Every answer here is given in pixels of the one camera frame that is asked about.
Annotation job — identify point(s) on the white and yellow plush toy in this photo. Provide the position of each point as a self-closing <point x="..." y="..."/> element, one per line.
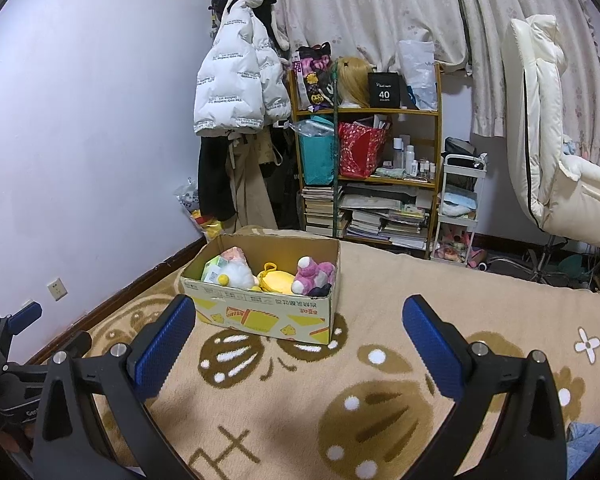
<point x="240" y="275"/>

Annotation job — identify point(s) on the red patterned bag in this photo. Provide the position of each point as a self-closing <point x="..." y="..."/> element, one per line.
<point x="360" y="152"/>

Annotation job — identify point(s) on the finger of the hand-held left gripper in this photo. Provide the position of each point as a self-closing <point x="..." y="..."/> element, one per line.
<point x="75" y="345"/>
<point x="26" y="316"/>

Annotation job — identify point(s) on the white office chair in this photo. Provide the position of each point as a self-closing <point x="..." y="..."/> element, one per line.
<point x="540" y="110"/>

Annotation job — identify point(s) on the dark navy plush toy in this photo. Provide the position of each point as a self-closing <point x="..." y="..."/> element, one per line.
<point x="320" y="290"/>

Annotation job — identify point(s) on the beige hanging cloth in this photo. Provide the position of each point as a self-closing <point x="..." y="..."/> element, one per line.
<point x="245" y="185"/>

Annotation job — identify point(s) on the yellow and pink plush doll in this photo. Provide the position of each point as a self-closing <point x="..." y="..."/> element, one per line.
<point x="280" y="282"/>

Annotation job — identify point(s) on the person's left hand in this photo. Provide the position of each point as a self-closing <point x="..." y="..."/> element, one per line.
<point x="17" y="440"/>

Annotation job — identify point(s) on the blonde wig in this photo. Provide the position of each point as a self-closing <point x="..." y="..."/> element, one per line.
<point x="355" y="80"/>

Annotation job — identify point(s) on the teal bag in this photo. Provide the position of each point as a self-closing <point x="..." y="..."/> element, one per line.
<point x="315" y="160"/>

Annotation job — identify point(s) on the white trolley cart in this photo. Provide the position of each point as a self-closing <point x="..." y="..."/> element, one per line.
<point x="459" y="219"/>

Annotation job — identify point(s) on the white plastic bag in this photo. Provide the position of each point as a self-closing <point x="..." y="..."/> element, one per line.
<point x="417" y="70"/>

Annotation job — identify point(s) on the printed cardboard box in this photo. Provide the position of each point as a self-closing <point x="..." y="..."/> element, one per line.
<point x="260" y="320"/>

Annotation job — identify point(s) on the pink and black printed bag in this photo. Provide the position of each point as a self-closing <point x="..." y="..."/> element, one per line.
<point x="310" y="80"/>

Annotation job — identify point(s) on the beige patterned curtains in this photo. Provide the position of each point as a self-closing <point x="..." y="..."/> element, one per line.
<point x="380" y="5"/>

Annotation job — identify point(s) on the yellow bag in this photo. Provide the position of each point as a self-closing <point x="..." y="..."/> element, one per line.
<point x="210" y="227"/>

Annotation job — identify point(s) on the wooden shelf rack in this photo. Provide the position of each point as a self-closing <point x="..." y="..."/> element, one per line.
<point x="390" y="111"/>

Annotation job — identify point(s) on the white wall socket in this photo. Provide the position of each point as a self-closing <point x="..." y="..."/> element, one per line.
<point x="56" y="288"/>

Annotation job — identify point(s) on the green packet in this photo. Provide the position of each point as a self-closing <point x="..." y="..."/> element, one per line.
<point x="214" y="269"/>

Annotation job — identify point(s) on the clear plastic bag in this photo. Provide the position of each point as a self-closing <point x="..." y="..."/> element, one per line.
<point x="187" y="200"/>

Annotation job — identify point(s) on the group of small bottles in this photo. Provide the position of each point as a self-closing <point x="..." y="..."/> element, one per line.
<point x="409" y="157"/>

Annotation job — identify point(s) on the stack of books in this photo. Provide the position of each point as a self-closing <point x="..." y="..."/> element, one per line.
<point x="370" y="225"/>

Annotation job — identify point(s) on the person's leg in blue jeans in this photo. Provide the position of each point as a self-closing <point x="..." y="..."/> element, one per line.
<point x="585" y="447"/>

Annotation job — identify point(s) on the black box with white label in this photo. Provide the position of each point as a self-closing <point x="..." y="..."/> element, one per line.
<point x="385" y="92"/>

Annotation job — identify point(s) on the pink plush toys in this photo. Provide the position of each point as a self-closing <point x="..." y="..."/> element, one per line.
<point x="452" y="242"/>

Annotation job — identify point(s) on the black hanging coat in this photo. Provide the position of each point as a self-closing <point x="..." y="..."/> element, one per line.
<point x="212" y="175"/>

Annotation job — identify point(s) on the white puffer jacket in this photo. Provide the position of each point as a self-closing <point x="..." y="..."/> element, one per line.
<point x="230" y="70"/>

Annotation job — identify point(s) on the beige patterned rug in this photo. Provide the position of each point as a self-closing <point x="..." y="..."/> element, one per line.
<point x="380" y="300"/>

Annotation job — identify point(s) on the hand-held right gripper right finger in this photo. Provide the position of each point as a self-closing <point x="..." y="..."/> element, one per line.
<point x="432" y="345"/>

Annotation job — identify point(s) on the light blue cloth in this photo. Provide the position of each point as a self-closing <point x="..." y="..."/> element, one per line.
<point x="457" y="205"/>

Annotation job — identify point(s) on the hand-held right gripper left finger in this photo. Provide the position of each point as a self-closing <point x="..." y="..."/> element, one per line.
<point x="167" y="340"/>

